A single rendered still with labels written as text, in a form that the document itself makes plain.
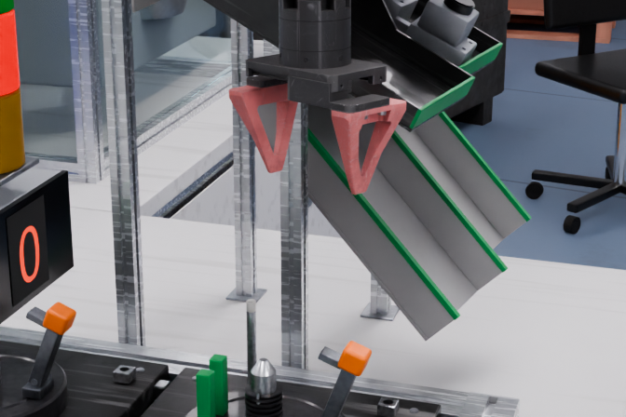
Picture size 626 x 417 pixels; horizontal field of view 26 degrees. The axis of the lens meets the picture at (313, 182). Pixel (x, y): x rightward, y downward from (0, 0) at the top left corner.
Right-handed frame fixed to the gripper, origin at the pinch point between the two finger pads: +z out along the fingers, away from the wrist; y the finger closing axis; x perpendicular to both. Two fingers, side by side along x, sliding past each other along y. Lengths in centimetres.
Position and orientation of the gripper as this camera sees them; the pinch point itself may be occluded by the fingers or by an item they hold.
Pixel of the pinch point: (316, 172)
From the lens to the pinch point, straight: 111.1
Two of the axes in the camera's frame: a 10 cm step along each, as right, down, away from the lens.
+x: 7.1, -1.9, 6.8
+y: 7.1, 1.8, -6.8
